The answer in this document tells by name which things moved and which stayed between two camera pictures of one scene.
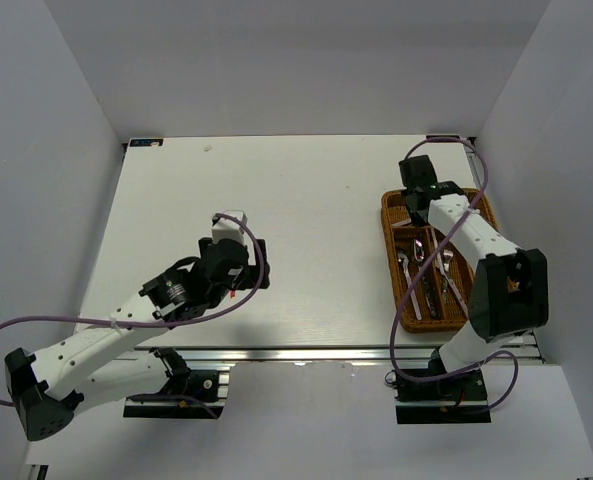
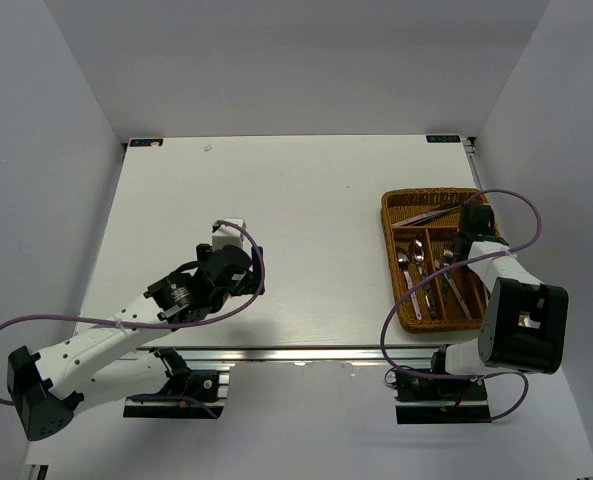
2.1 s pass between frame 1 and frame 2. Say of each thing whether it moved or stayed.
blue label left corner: stayed
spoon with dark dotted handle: stayed
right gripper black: moved
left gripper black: stayed
